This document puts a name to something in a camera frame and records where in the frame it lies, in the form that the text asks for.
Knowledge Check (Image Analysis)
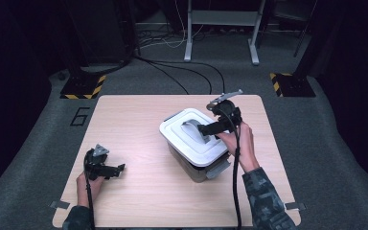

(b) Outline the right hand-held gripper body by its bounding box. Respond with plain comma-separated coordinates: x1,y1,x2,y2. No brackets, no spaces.
205,88,244,139

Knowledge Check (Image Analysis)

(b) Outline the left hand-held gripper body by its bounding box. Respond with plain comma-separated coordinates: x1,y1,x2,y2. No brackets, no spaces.
82,143,120,182

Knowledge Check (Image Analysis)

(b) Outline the white lid with grey handle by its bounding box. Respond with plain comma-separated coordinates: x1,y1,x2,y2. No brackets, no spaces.
158,107,231,168

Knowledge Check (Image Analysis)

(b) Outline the translucent brown storage box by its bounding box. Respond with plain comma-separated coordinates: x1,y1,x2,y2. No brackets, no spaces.
165,109,233,184

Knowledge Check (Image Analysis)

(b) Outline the person's left hand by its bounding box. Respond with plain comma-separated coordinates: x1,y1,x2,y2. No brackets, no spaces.
75,172,107,209

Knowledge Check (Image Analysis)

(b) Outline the person's right hand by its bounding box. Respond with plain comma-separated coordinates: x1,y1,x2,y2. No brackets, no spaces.
216,121,261,173

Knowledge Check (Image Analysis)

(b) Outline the grey tape strip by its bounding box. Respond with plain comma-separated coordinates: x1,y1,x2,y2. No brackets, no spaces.
49,199,72,211
283,201,308,212

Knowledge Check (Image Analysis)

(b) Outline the black yellow striped base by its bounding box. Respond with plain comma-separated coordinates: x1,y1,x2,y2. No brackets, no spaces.
59,73,107,101
269,71,317,99

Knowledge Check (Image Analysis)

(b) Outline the white metal stand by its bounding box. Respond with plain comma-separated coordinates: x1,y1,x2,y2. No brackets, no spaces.
183,0,267,67

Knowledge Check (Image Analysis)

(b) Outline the black equipment cabinet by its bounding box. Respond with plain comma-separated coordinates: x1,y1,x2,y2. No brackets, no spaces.
62,0,139,66

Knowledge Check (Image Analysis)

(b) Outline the left hand-held gripper cable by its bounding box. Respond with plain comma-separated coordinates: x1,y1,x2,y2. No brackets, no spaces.
83,152,96,230

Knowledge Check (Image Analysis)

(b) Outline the hand-held gripper cable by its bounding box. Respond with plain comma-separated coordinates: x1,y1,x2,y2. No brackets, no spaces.
83,152,96,230
218,108,244,230

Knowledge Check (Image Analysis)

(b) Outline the right hand-held gripper cable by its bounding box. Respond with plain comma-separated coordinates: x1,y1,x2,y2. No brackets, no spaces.
218,108,244,230

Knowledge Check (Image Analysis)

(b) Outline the black floor cable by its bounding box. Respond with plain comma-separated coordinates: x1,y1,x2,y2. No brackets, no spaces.
149,59,226,96
134,56,190,96

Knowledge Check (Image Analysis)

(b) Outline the white floor cable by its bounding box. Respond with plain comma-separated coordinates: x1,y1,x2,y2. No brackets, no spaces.
138,0,205,51

